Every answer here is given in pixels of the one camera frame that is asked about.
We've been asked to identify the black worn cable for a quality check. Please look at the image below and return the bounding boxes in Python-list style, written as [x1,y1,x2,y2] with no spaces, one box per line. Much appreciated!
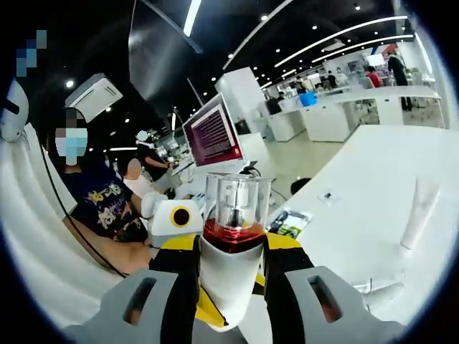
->
[37,141,128,279]

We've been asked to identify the green and dark sachet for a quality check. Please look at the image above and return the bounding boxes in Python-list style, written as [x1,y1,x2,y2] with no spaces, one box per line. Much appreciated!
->
[267,209,313,240]

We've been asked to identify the white skincare bottle red collar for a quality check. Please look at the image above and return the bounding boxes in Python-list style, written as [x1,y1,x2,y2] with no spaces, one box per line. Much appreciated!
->
[198,171,270,333]

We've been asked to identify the white ceiling air conditioner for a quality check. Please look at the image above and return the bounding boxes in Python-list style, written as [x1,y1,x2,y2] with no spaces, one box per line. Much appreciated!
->
[64,73,125,122]

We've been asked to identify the white computer monitor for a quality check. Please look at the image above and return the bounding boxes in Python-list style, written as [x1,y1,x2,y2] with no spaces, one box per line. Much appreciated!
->
[181,92,247,169]

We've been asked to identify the long white counter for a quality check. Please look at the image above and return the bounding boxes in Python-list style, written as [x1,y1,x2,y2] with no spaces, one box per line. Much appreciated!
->
[267,87,443,143]

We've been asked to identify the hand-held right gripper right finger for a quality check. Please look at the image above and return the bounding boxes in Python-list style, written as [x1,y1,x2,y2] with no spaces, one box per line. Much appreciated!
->
[263,231,408,344]

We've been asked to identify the white standing desk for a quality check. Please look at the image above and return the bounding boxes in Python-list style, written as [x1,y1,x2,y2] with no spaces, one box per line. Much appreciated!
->
[171,157,261,201]

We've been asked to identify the ceiling spot lights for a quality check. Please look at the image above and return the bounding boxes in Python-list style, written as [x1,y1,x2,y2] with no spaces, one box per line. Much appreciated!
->
[64,3,381,153]

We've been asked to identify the white column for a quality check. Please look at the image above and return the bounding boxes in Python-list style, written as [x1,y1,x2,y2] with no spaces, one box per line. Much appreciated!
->
[214,66,274,141]

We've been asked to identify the bundle of black cables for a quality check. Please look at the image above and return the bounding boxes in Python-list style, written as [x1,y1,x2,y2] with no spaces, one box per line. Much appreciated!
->
[239,160,263,179]

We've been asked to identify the white skincare tube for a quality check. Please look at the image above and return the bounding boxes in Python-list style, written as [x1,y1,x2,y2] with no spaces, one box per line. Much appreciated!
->
[399,178,441,251]

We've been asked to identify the small clear plastic packet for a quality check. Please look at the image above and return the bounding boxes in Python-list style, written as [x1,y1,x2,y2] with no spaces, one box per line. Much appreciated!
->
[317,191,341,206]

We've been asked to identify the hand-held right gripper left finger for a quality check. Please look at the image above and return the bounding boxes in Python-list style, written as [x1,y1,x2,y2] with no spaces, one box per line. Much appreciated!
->
[62,231,201,344]

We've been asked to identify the white worn device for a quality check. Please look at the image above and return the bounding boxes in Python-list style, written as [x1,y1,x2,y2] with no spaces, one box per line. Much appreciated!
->
[0,80,30,143]

